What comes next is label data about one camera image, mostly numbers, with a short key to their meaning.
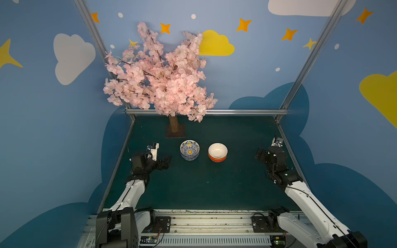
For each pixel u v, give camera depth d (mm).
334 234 404
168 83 651
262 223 749
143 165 686
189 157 922
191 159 936
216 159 907
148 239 718
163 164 777
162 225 748
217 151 960
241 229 743
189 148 979
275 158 588
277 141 688
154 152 765
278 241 721
